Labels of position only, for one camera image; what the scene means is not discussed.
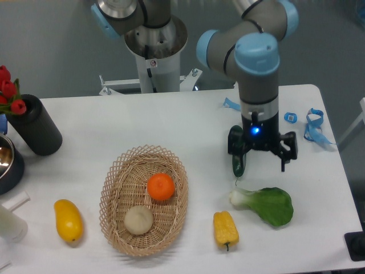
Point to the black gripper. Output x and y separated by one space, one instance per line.
261 136

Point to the yellow bell pepper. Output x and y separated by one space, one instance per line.
225 230

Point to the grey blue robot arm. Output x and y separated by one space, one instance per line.
247 54

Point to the green cucumber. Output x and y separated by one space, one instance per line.
237 171

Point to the blue square tag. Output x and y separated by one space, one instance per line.
290 117

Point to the blue ribbon strip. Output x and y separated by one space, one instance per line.
230 104

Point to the green bok choy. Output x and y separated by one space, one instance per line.
272 205

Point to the orange tangerine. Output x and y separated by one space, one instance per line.
160 187

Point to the black box at table edge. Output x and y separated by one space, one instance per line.
355 245

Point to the woven wicker basket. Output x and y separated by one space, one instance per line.
125 186

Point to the white steamed bun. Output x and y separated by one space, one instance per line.
138 220

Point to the yellow mango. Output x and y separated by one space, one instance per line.
69 223

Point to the black cylindrical vase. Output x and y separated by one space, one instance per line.
36 127

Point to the dark metal bowl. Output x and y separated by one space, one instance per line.
12 165

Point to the red tulip flowers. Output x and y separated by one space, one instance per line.
11 100

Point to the blue lanyard ribbon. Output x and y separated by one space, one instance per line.
313 130

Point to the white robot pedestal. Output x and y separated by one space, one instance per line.
157 55

